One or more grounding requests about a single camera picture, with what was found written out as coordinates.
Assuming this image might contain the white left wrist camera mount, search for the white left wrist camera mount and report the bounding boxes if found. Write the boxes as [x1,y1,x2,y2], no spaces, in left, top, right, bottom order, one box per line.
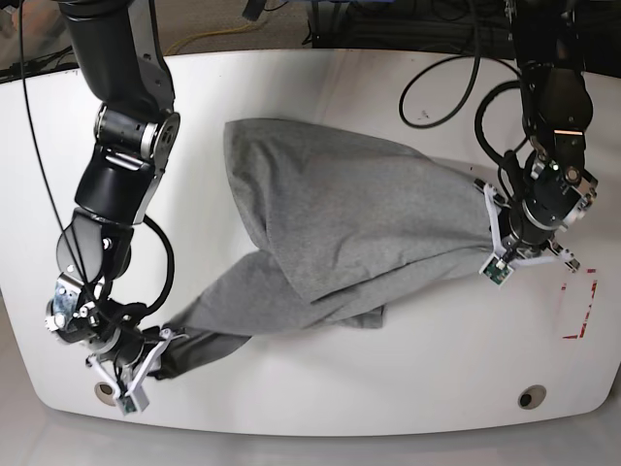
[474,179,580,286]

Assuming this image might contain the red tape rectangle marking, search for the red tape rectangle marking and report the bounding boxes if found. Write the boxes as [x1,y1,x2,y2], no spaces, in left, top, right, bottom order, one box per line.
[556,268,598,341]

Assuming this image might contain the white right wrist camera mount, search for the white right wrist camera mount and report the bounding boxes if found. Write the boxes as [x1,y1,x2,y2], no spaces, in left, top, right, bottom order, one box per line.
[85,327,186,416]

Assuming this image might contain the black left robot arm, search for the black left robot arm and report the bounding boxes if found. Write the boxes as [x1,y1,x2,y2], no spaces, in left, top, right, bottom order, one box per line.
[506,1,598,250]

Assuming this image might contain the table grommet hole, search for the table grommet hole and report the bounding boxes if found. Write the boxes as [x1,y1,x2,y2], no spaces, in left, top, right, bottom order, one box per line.
[517,384,547,410]
[94,382,116,407]

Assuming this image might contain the left table grommet hole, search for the left table grommet hole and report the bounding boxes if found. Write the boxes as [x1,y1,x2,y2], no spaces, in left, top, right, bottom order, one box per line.
[94,382,116,407]

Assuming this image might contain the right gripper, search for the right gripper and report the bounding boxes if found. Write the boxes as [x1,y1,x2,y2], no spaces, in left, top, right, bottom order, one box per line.
[46,274,170,381]

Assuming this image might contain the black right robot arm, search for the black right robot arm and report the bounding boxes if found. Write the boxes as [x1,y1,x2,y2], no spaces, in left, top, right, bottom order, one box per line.
[48,1,180,381]

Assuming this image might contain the black stand legs on floor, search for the black stand legs on floor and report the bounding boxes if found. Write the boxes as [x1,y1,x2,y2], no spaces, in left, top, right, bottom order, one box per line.
[1,46,79,83]

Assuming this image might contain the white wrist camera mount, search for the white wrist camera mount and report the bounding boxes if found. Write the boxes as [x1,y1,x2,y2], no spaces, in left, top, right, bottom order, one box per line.
[474,179,580,286]
[85,327,186,416]

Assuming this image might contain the yellow cable on floor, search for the yellow cable on floor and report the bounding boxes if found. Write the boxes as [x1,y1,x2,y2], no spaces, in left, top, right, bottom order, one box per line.
[167,7,261,58]

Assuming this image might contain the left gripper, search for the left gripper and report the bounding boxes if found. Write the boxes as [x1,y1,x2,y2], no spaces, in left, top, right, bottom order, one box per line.
[504,150,598,245]

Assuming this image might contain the right table grommet hole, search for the right table grommet hole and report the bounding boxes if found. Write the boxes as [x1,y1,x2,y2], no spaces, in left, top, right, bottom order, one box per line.
[517,384,547,410]

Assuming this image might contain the grey T-shirt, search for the grey T-shirt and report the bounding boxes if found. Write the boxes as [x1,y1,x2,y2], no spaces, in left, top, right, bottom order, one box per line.
[161,118,492,380]

